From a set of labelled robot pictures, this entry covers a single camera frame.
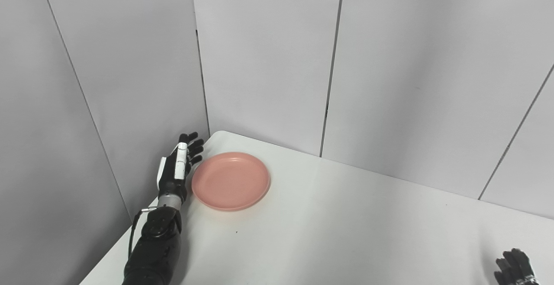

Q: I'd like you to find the pink round plate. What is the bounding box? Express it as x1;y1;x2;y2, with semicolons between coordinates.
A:
191;152;271;211

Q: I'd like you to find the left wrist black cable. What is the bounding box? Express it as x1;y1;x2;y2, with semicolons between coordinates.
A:
128;207;157;259

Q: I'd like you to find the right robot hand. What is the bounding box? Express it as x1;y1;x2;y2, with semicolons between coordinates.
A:
494;248;540;285

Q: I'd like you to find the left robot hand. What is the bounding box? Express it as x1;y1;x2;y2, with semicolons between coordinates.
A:
156;132;205;201

